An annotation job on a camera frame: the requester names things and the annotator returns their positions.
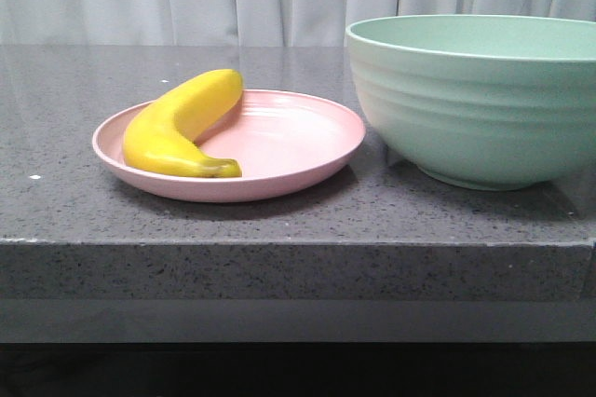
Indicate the pink plate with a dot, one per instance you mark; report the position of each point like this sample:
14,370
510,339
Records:
284,142

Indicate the green bowl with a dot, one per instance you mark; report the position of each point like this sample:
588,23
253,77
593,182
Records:
489,102

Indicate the yellow banana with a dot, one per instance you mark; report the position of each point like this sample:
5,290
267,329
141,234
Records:
161,138

